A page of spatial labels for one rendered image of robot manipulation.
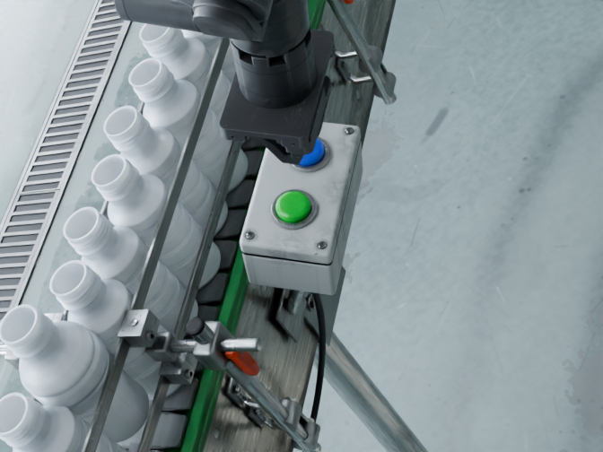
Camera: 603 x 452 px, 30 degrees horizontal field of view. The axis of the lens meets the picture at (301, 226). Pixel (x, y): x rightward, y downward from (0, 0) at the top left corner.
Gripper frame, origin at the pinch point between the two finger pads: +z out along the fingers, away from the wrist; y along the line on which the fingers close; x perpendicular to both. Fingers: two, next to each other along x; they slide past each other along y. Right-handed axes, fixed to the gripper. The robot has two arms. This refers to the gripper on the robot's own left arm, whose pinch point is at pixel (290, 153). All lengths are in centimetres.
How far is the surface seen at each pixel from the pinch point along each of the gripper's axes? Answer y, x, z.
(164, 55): -17.0, -17.5, 9.8
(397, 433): -7, 6, 70
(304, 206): 0.6, 0.7, 6.4
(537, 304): -56, 23, 117
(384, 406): -8, 4, 64
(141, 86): -11.3, -17.8, 7.9
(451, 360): -45, 9, 122
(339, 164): -4.9, 2.6, 7.5
